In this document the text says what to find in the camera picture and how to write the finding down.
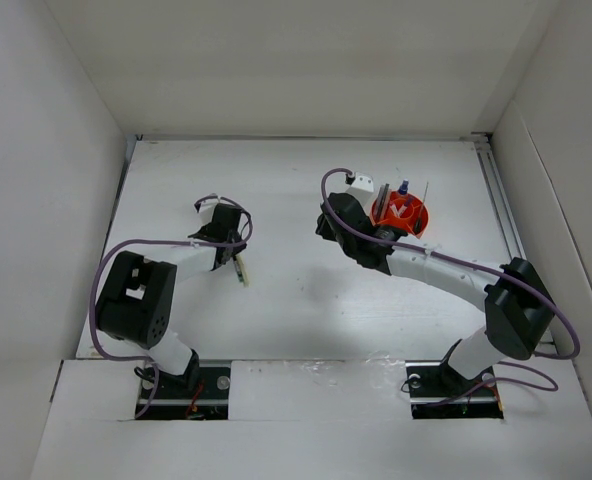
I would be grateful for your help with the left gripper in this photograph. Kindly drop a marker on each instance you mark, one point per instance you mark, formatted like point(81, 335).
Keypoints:
point(238, 249)

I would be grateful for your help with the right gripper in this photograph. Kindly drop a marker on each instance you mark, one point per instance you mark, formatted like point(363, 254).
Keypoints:
point(324, 228)

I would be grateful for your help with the black thin pen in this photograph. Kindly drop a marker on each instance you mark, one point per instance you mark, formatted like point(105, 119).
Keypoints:
point(385, 201)

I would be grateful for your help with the white pen red cap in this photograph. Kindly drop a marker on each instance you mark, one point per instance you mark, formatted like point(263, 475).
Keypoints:
point(394, 210)

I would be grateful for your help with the white marker purple cap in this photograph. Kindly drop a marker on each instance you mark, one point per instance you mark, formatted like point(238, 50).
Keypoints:
point(405, 206)

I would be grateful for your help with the orange highlighter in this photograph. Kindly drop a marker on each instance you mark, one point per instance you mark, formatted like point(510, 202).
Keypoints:
point(379, 202)

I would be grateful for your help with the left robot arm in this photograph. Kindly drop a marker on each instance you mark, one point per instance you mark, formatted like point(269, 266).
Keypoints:
point(132, 295)

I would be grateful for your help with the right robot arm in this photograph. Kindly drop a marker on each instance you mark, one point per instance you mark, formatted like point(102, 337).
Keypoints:
point(515, 316)

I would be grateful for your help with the orange round organizer container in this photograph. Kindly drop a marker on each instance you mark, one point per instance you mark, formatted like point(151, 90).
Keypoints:
point(407, 222)

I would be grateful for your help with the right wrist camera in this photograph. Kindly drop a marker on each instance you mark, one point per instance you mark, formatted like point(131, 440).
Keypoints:
point(360, 186)

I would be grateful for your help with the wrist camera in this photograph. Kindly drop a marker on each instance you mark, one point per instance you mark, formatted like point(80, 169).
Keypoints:
point(360, 186)
point(205, 207)

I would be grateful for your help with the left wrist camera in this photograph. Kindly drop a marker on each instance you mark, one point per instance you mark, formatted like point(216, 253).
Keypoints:
point(205, 207)

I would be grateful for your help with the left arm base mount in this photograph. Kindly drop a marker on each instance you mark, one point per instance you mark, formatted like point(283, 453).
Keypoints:
point(207, 401)

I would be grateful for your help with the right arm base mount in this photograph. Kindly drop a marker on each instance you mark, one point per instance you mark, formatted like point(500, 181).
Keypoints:
point(436, 395)

